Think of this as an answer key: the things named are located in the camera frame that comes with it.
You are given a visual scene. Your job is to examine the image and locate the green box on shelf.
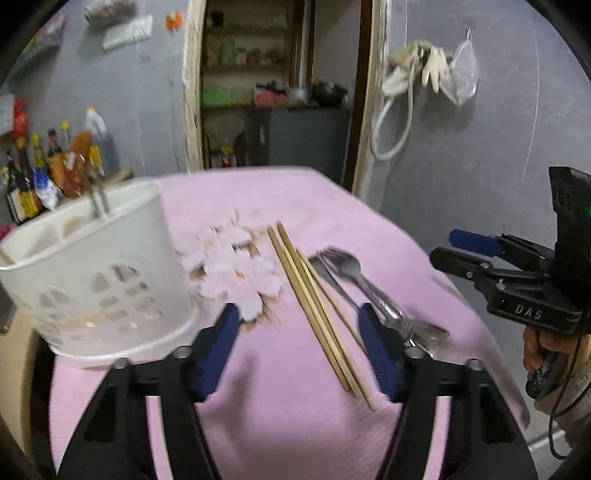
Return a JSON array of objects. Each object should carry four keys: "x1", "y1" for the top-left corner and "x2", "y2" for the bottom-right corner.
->
[{"x1": 201, "y1": 89, "x2": 232, "y2": 108}]

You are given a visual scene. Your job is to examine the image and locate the right hand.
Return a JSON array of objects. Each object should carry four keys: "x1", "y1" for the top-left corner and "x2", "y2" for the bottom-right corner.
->
[{"x1": 523, "y1": 326, "x2": 590, "y2": 375}]

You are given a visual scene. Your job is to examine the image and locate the black pot on cabinet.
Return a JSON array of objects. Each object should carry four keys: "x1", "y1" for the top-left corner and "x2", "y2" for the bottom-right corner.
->
[{"x1": 311, "y1": 81, "x2": 348, "y2": 108}]

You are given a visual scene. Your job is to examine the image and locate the large oil jug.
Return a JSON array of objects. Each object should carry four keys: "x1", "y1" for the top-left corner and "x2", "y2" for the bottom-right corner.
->
[{"x1": 85, "y1": 107, "x2": 119, "y2": 178}]

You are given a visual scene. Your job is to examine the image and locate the yellow cap sauce bottle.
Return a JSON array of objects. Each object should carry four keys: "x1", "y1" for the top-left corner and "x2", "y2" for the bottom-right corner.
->
[{"x1": 32, "y1": 133, "x2": 49, "y2": 174}]

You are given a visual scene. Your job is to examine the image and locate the white rubber gloves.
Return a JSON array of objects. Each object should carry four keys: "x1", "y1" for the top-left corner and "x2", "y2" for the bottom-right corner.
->
[{"x1": 421, "y1": 46, "x2": 454, "y2": 94}]

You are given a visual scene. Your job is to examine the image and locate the wooden chopstick three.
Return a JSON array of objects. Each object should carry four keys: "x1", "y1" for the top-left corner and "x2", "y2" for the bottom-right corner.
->
[{"x1": 294, "y1": 248, "x2": 380, "y2": 412}]

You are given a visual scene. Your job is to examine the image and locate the white plastic utensil holder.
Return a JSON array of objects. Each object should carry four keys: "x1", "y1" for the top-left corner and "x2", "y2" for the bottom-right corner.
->
[{"x1": 1, "y1": 179, "x2": 199, "y2": 368}]

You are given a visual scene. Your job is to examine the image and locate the wooden chopstick one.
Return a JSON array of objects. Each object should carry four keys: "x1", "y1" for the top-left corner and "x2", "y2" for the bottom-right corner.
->
[{"x1": 266, "y1": 227, "x2": 352, "y2": 392}]

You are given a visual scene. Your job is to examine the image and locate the white seasoning bag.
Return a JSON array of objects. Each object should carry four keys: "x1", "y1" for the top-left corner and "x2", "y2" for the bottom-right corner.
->
[{"x1": 33, "y1": 169, "x2": 64, "y2": 211}]

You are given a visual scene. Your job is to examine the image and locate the pink floral tablecloth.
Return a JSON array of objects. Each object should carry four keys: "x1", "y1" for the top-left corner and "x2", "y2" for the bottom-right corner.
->
[{"x1": 49, "y1": 166, "x2": 531, "y2": 480}]

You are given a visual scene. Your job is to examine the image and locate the white wall socket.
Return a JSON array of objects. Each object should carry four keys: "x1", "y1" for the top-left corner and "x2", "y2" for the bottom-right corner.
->
[{"x1": 102, "y1": 15, "x2": 153, "y2": 52}]

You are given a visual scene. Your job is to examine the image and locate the steel fork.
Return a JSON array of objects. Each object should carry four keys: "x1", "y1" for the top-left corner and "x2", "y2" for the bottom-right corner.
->
[{"x1": 318, "y1": 247, "x2": 449, "y2": 345}]

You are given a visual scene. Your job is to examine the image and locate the clear plastic bag on hook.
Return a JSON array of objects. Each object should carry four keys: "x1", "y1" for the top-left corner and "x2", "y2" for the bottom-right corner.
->
[{"x1": 440, "y1": 29, "x2": 480, "y2": 107}]

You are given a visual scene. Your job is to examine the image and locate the wooden shelf unit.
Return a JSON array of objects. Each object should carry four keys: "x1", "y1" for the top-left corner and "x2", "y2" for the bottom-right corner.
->
[{"x1": 197, "y1": 1, "x2": 315, "y2": 169}]

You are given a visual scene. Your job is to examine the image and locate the white hose coil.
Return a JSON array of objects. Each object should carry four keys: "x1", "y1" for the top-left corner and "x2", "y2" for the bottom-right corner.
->
[{"x1": 369, "y1": 41, "x2": 429, "y2": 162}]

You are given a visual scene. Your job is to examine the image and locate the grey cabinet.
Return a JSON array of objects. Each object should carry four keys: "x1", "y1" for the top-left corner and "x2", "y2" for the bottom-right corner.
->
[{"x1": 245, "y1": 107, "x2": 349, "y2": 183}]

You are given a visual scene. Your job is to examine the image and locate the hanging bag of dried goods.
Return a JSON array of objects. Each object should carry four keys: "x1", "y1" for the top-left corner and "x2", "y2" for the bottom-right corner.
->
[{"x1": 83, "y1": 0, "x2": 137, "y2": 27}]

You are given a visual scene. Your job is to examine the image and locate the wooden chopstick two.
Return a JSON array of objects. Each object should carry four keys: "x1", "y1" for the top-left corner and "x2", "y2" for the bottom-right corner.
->
[{"x1": 272, "y1": 222, "x2": 370, "y2": 404}]

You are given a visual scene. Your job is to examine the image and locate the steel spoon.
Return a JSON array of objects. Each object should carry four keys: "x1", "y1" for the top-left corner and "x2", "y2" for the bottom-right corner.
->
[{"x1": 308, "y1": 256, "x2": 435, "y2": 357}]

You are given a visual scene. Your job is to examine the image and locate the dark soy sauce bottle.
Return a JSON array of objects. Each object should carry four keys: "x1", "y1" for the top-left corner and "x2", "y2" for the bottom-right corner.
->
[{"x1": 4, "y1": 149, "x2": 40, "y2": 225}]

